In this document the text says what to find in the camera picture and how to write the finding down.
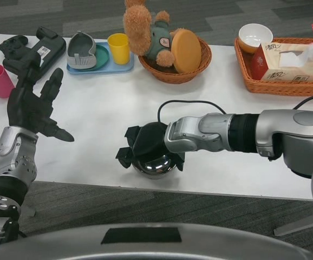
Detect round wicker basket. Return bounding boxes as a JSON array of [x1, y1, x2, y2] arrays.
[[137, 36, 213, 84]]

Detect green round plate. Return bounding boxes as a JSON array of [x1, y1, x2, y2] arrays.
[[87, 44, 110, 70]]

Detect black device with barcode label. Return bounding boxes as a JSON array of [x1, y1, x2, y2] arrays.
[[2, 26, 67, 81]]

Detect yellow plastic cup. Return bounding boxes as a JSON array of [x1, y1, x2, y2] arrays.
[[107, 32, 131, 65]]

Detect beige tissue box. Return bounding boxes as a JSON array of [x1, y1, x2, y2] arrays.
[[251, 42, 313, 82]]

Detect orange round disc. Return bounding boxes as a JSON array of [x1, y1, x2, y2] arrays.
[[172, 29, 202, 74]]

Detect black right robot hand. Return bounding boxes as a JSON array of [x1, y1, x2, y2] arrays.
[[115, 122, 186, 172]]

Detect shiny metal bowl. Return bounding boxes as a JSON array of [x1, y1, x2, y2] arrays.
[[131, 151, 179, 181]]

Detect black game controller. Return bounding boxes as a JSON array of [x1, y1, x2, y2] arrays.
[[0, 35, 29, 54]]

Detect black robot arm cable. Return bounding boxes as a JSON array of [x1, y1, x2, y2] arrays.
[[158, 100, 227, 131], [293, 94, 313, 111]]

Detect white ceramic bowl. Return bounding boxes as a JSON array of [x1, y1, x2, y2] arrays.
[[238, 23, 274, 54]]

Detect rectangular wicker basket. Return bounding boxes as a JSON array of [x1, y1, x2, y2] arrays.
[[234, 37, 313, 97]]

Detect light blue plastic tray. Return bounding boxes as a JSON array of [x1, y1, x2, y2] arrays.
[[66, 42, 135, 75]]

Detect grey slip-on shoe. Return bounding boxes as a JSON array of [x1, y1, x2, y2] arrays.
[[66, 31, 97, 69]]

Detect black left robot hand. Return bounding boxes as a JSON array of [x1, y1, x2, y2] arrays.
[[6, 61, 75, 142]]

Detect brown teddy bear green shirt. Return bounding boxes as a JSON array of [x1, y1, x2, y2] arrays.
[[123, 0, 178, 67]]

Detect silver robot chest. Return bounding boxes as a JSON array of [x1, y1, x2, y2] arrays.
[[0, 223, 313, 260]]

